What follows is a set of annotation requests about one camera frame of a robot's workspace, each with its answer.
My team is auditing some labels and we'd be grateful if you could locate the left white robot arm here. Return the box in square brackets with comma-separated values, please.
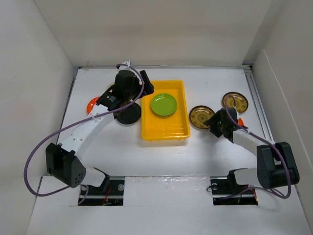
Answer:
[45, 69, 154, 194]

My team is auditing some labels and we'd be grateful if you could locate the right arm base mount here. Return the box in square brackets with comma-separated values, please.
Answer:
[207, 178, 258, 206]

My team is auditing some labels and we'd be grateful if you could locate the orange plate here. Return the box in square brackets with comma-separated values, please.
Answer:
[238, 118, 245, 126]
[86, 96, 99, 115]

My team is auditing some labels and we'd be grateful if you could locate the brown gold patterned plate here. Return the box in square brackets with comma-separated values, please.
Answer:
[189, 105, 215, 129]

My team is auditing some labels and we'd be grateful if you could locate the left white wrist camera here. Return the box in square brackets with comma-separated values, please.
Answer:
[116, 60, 132, 73]

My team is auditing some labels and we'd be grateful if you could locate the left orange plate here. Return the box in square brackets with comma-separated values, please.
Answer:
[86, 96, 99, 115]

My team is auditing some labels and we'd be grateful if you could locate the green plate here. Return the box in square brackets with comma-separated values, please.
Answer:
[150, 93, 178, 116]

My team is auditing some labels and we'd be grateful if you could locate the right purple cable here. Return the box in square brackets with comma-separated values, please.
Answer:
[224, 94, 292, 200]

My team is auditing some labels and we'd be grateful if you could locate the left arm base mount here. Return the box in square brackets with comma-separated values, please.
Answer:
[78, 177, 125, 206]

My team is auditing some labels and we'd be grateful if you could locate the far brown gold plate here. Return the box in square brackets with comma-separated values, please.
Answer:
[222, 92, 249, 114]

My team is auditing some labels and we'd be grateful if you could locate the yellow plastic bin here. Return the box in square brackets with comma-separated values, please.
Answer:
[141, 80, 190, 141]

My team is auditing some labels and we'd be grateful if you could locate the right orange plate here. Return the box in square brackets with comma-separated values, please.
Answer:
[238, 118, 245, 126]

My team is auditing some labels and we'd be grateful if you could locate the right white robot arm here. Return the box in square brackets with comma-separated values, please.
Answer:
[203, 107, 300, 199]

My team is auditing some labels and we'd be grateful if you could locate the black plate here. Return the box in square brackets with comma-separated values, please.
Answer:
[115, 103, 141, 125]

